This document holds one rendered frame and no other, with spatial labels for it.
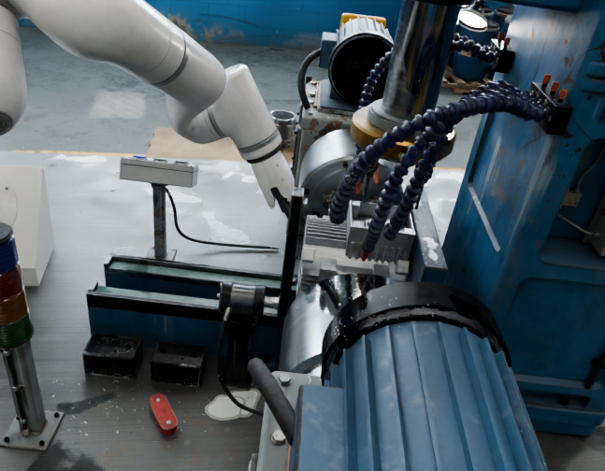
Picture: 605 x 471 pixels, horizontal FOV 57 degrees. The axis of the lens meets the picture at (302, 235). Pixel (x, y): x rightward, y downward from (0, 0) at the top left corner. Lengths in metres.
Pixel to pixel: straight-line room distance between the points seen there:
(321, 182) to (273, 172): 0.24
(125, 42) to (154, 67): 0.07
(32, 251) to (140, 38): 0.78
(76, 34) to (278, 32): 5.92
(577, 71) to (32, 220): 1.14
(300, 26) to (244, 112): 5.63
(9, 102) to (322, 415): 0.51
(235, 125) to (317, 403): 0.65
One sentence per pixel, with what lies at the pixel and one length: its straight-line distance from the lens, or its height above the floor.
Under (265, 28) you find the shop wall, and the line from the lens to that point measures 6.58.
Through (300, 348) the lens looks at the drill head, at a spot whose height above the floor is 1.12.
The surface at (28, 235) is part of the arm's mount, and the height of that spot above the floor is 0.91.
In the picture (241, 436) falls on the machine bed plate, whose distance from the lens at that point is 1.09.
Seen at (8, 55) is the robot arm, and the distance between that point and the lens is 0.77.
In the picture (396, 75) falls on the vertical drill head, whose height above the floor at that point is 1.42.
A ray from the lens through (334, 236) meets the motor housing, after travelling 1.07.
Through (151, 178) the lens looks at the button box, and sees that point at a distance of 1.35.
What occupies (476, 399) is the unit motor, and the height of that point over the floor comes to 1.35.
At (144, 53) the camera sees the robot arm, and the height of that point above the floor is 1.46.
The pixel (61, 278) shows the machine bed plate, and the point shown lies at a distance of 1.46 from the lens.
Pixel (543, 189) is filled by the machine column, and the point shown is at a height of 1.33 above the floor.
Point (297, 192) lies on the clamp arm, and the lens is 0.89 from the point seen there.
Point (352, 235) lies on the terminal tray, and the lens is 1.04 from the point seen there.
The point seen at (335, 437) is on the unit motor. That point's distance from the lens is 0.46.
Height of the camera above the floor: 1.67
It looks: 33 degrees down
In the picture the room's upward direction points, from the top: 8 degrees clockwise
